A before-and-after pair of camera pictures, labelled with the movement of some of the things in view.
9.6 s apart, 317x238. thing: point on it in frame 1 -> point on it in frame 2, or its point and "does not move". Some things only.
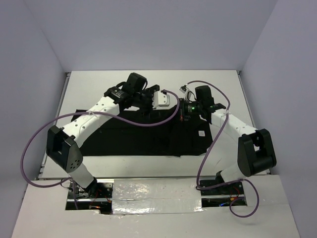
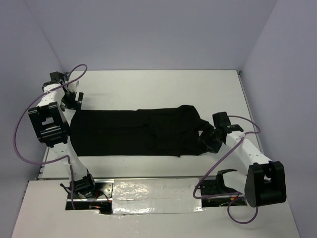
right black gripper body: (187, 109) -> (211, 139)
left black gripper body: (144, 101) -> (69, 100)
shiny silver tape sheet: (141, 196) does not move
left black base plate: (93, 190) does not move
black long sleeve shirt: (159, 131) does not move
